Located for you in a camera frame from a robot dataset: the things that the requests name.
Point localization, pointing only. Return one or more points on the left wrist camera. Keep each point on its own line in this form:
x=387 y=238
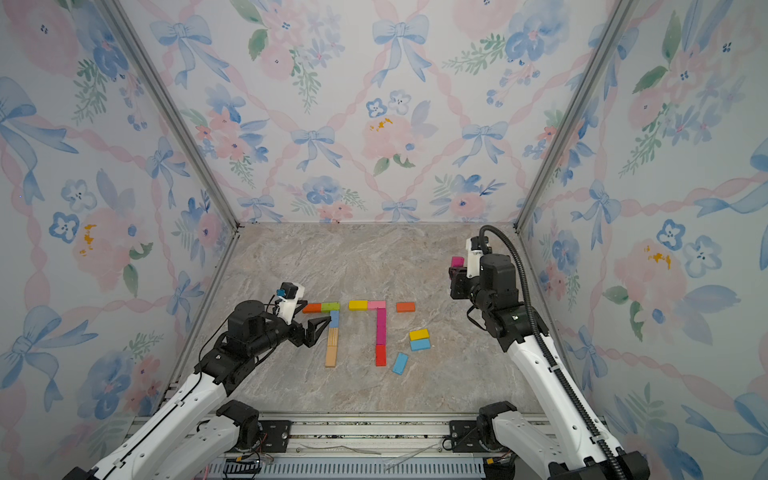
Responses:
x=289 y=295

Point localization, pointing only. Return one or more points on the red block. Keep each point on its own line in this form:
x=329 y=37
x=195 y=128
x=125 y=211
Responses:
x=380 y=355

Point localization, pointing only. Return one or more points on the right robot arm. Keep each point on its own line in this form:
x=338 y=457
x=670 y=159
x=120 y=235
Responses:
x=581 y=446

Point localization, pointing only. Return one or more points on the orange block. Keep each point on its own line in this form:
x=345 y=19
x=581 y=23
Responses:
x=405 y=307
x=312 y=308

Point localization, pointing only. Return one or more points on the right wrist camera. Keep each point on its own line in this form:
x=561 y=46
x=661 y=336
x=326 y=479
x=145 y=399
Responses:
x=476 y=248

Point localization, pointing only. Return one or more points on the blue block bottom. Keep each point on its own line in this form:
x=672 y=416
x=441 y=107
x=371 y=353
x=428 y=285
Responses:
x=400 y=363

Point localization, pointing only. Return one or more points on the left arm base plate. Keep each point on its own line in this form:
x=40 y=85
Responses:
x=276 y=435

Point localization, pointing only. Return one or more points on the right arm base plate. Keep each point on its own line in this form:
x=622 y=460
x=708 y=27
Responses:
x=467 y=436

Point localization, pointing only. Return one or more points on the tan block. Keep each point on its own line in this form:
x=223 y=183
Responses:
x=333 y=337
x=331 y=356

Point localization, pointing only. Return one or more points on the green block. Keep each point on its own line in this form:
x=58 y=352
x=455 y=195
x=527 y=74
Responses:
x=330 y=306

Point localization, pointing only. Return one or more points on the white cable duct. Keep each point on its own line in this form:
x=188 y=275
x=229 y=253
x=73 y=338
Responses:
x=350 y=468

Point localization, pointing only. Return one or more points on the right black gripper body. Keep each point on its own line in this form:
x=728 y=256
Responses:
x=478 y=296

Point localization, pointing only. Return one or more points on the yellow block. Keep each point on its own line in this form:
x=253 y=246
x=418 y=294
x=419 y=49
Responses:
x=358 y=305
x=419 y=335

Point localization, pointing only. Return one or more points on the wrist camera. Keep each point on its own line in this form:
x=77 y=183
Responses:
x=476 y=248
x=289 y=295

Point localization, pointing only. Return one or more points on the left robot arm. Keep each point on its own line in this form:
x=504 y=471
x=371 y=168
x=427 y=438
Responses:
x=201 y=421

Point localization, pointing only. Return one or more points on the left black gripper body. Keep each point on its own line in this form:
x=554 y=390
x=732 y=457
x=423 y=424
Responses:
x=278 y=333

